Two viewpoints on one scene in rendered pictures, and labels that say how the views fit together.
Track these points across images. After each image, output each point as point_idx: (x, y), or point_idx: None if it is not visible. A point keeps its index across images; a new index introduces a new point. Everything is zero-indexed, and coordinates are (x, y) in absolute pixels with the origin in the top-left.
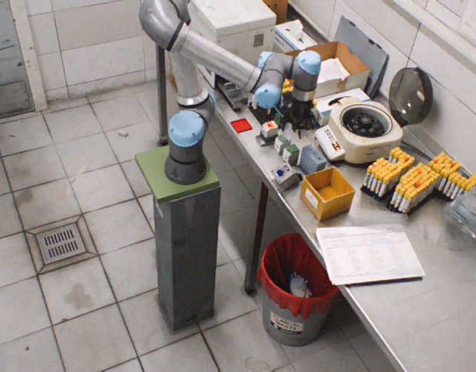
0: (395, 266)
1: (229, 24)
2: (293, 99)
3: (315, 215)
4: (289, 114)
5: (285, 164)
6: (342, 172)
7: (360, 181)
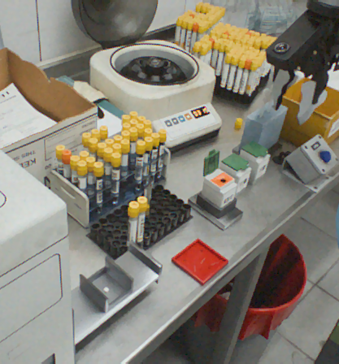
0: None
1: (26, 171)
2: None
3: (337, 136)
4: (329, 55)
5: (309, 146)
6: (228, 122)
7: (233, 106)
